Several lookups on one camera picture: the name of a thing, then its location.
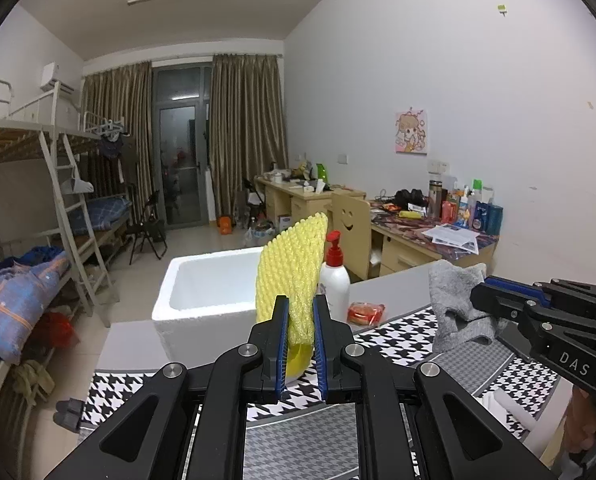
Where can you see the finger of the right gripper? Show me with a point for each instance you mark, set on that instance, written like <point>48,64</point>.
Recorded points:
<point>502,302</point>
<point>515,284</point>

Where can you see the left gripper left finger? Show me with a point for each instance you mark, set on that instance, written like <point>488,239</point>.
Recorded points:
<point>266,381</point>

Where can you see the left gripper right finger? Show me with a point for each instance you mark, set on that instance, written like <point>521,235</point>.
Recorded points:
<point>336,380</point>

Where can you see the grey cloth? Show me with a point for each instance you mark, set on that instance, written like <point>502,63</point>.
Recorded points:
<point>458,320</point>

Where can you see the white foam sheet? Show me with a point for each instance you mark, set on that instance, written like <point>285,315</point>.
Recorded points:
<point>500,405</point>

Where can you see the right hand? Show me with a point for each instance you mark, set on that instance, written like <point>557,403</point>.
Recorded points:
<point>579,430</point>

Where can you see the orange snack packet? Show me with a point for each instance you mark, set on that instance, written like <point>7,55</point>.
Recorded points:
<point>365,314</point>

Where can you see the white pump bottle red cap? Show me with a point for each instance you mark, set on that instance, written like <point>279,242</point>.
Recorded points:
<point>334,280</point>

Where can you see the white styrofoam box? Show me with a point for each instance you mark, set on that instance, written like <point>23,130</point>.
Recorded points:
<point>206,304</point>

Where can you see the white paper sheets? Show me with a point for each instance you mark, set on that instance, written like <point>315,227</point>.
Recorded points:
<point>454,236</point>

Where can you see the houndstooth table mat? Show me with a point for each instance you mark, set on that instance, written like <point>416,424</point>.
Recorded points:
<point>405,423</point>

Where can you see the wooden desk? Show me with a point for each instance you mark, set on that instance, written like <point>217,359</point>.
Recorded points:
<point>397,243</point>

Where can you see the wooden smiley chair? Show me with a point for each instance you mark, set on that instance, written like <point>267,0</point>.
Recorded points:
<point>352,218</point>

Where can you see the black folding chair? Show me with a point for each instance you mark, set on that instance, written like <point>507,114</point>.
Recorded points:
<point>148,229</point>

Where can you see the right brown curtain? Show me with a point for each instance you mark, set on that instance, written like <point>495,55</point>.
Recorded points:
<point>247,131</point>

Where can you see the brown curtain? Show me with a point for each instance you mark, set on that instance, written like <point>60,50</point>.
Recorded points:
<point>116,104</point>
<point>247,131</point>

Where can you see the metal bunk bed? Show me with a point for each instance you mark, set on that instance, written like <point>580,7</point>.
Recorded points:
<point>32,131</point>

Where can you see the glass balcony door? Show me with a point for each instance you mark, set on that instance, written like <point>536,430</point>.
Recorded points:
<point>180,132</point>

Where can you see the left brown curtain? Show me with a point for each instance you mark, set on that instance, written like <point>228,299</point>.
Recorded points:
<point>116,104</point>

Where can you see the white air conditioner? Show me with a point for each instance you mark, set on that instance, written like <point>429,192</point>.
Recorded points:
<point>51,76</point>

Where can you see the anime girl wall poster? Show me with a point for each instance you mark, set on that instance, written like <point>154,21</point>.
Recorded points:
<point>412,132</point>

